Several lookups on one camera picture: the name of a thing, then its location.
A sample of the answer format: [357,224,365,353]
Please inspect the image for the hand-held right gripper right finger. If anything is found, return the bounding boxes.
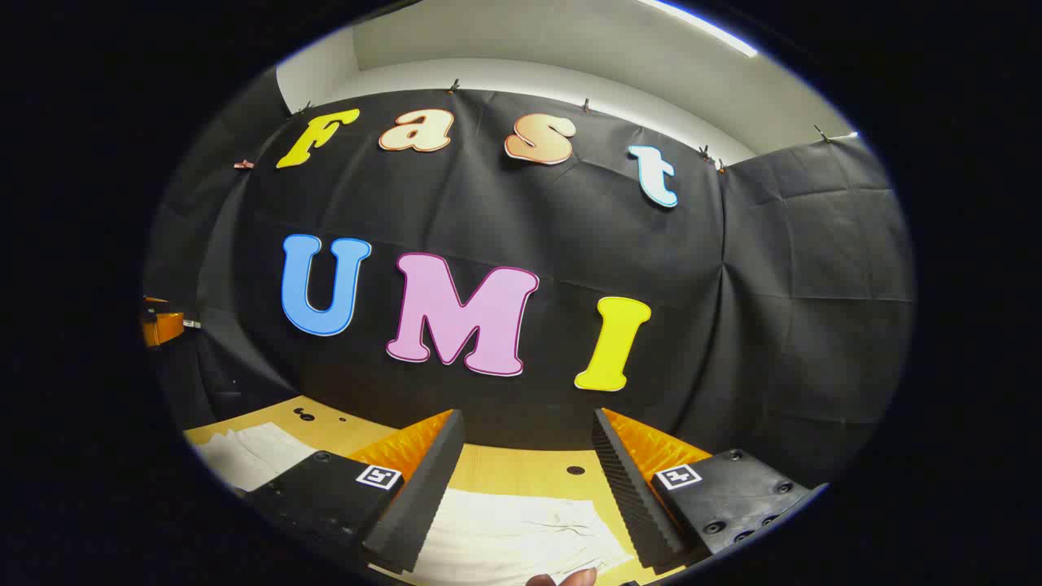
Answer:
[591,408,830,572]

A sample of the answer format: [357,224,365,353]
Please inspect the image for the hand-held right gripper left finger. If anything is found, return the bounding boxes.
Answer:
[243,409,466,575]

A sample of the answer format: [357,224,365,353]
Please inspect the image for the black backdrop cloth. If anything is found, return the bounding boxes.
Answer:
[145,69,917,489]

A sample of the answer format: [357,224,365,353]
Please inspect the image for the white jeans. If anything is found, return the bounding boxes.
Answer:
[195,422,636,586]

